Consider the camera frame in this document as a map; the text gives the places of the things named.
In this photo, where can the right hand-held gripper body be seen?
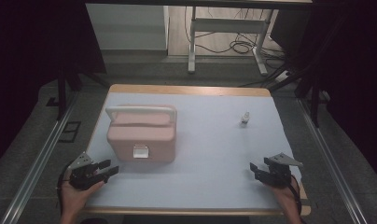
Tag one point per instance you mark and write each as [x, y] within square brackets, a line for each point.
[280, 172]

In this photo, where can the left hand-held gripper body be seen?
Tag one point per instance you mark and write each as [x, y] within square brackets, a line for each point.
[82, 174]

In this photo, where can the small white bottle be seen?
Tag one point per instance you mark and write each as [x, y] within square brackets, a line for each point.
[245, 118]

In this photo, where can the person's right hand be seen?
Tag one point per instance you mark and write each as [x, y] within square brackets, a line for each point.
[284, 196]

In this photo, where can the person's left hand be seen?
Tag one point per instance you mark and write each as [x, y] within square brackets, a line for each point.
[73, 196]

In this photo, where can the black metal stand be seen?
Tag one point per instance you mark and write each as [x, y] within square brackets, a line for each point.
[315, 105]
[62, 93]

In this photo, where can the small black floor plate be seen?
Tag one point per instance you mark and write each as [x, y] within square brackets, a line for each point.
[52, 102]

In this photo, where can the white power strip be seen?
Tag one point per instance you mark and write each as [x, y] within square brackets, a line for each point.
[283, 76]

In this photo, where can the black curtain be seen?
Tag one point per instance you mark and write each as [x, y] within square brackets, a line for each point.
[354, 77]
[31, 62]

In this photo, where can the white cabinet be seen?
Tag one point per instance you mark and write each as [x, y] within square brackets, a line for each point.
[127, 28]

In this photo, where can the aluminium floor rail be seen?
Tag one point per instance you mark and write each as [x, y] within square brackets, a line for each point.
[329, 161]
[37, 161]

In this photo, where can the white metal desk frame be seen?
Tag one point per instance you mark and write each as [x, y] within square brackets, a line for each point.
[227, 25]

